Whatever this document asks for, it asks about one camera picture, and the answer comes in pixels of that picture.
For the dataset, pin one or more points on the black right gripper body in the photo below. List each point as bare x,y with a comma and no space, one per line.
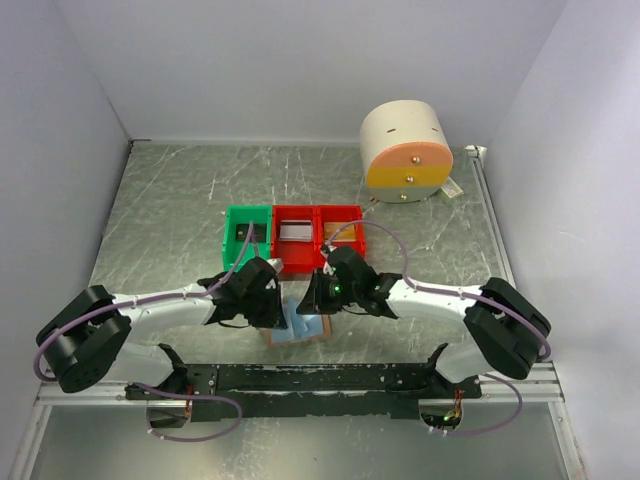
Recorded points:
336,293

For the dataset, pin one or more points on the red plastic bin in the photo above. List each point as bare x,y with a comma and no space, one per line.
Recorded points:
297,257
328,219

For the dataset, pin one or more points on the white diamond print card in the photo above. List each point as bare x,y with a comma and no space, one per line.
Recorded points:
291,230

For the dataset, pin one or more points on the orange striped card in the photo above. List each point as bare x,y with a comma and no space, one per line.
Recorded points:
339,232

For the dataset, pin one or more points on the brown leather card holder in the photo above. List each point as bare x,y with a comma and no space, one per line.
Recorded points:
299,328

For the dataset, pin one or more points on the white round drawer cabinet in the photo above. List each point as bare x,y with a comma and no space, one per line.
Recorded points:
405,155

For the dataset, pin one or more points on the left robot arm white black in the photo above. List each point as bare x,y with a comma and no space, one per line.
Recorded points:
100,336

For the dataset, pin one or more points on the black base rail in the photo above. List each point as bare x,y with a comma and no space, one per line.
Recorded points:
396,390

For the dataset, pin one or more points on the green plastic bin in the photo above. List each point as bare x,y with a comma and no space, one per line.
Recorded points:
233,250

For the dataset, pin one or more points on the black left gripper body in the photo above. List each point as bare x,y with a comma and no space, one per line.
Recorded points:
263,310

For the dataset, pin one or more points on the black card in green bin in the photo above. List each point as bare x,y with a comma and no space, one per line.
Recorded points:
242,232

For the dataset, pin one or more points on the white corner bracket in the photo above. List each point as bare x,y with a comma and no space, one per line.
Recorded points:
476,151

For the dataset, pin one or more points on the small white green box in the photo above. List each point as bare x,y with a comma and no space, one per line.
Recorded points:
450,190

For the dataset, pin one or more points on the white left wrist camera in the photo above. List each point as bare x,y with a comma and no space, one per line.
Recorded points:
276,264

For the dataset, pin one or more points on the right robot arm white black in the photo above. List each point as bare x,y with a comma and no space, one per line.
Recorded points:
504,332

